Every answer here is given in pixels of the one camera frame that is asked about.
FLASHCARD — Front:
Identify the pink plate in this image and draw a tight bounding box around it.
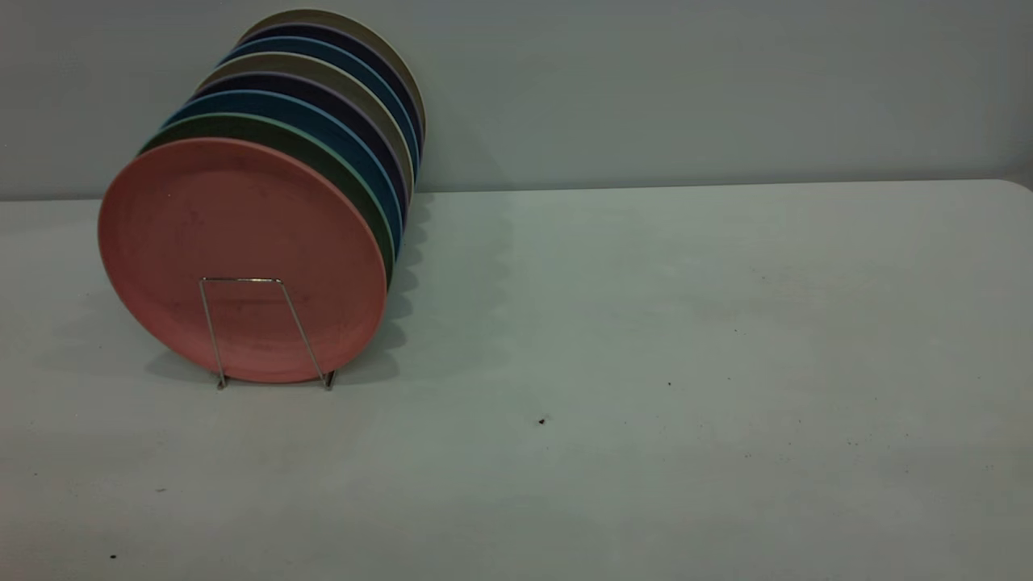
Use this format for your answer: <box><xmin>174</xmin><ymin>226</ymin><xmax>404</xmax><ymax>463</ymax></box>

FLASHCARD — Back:
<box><xmin>98</xmin><ymin>137</ymin><xmax>389</xmax><ymax>385</ymax></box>

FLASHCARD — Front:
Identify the blue plate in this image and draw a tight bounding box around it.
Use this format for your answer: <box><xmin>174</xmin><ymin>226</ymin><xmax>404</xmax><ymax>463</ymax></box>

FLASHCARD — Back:
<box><xmin>164</xmin><ymin>90</ymin><xmax>404</xmax><ymax>255</ymax></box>
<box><xmin>218</xmin><ymin>36</ymin><xmax>420</xmax><ymax>174</ymax></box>

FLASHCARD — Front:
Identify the metal wire plate rack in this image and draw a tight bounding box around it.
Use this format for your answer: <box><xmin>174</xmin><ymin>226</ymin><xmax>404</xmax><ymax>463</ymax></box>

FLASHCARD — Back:
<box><xmin>199</xmin><ymin>277</ymin><xmax>336</xmax><ymax>391</ymax></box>

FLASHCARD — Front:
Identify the beige plate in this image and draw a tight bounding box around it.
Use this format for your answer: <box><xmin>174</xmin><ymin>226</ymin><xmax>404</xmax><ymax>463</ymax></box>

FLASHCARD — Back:
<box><xmin>240</xmin><ymin>9</ymin><xmax>427</xmax><ymax>134</ymax></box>
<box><xmin>198</xmin><ymin>52</ymin><xmax>416</xmax><ymax>194</ymax></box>

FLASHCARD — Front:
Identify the dark purple plate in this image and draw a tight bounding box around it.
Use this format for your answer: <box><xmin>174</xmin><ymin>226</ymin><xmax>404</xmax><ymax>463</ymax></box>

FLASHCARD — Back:
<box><xmin>240</xmin><ymin>23</ymin><xmax>424</xmax><ymax>142</ymax></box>
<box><xmin>191</xmin><ymin>73</ymin><xmax>411</xmax><ymax>223</ymax></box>

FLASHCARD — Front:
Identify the green plate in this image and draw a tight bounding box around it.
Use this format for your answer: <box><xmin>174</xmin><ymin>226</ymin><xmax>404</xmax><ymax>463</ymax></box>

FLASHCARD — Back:
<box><xmin>139</xmin><ymin>113</ymin><xmax>396</xmax><ymax>283</ymax></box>

